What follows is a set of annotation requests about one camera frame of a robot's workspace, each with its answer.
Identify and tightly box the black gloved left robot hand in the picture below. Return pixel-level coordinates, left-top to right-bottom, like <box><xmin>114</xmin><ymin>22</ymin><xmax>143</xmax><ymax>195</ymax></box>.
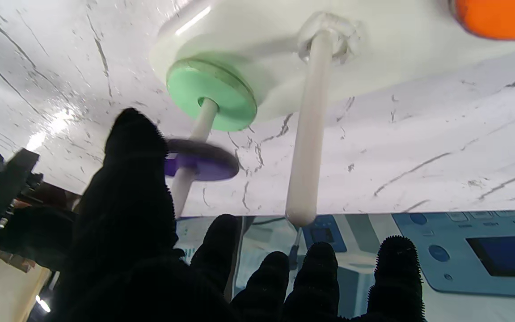
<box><xmin>54</xmin><ymin>107</ymin><xmax>426</xmax><ymax>322</ymax></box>

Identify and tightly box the small orange ring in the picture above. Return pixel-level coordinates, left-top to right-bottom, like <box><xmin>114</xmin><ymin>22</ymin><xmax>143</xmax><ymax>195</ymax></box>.
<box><xmin>447</xmin><ymin>0</ymin><xmax>515</xmax><ymax>41</ymax></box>

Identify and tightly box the white three-rod tower base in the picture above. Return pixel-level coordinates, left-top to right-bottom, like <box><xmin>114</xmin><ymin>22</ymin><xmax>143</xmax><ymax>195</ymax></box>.
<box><xmin>149</xmin><ymin>0</ymin><xmax>515</xmax><ymax>227</ymax></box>

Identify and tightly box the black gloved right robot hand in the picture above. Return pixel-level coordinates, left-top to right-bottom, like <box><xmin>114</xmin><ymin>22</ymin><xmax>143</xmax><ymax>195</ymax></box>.
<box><xmin>0</xmin><ymin>183</ymin><xmax>81</xmax><ymax>271</ymax></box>

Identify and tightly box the large green ring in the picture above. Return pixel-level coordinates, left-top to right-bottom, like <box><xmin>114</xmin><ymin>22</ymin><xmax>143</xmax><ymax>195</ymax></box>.
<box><xmin>166</xmin><ymin>58</ymin><xmax>258</xmax><ymax>132</ymax></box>

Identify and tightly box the medium purple ring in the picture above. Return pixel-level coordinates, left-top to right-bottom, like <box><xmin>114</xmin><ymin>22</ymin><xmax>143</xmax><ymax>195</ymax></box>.
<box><xmin>165</xmin><ymin>139</ymin><xmax>240</xmax><ymax>182</ymax></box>

